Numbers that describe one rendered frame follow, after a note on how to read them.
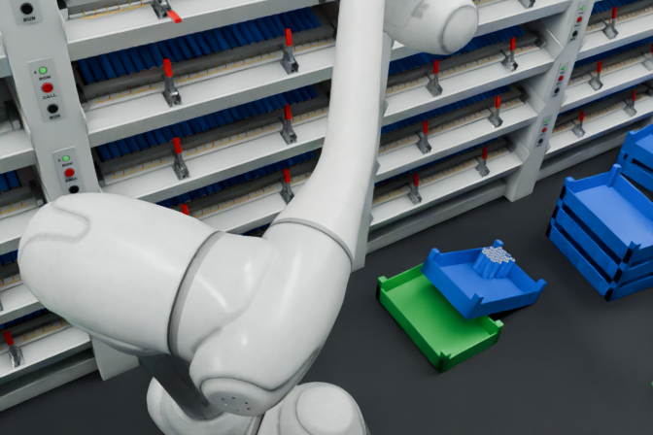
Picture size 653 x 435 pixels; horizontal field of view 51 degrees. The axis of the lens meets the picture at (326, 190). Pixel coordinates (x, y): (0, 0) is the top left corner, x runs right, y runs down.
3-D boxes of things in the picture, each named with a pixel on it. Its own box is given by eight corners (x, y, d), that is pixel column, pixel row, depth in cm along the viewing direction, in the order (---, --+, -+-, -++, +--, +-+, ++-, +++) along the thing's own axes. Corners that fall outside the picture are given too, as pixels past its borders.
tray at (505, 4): (566, 11, 185) (593, -30, 174) (385, 62, 159) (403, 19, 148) (521, -39, 193) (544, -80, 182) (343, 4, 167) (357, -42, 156)
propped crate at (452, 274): (487, 259, 209) (498, 239, 205) (534, 304, 196) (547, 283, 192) (419, 270, 190) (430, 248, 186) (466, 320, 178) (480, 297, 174)
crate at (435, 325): (498, 342, 185) (504, 324, 180) (440, 374, 177) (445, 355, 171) (429, 271, 204) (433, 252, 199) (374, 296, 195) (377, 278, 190)
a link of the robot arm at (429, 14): (429, 16, 111) (410, -59, 102) (498, 41, 99) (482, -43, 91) (379, 50, 108) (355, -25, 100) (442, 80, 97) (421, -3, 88)
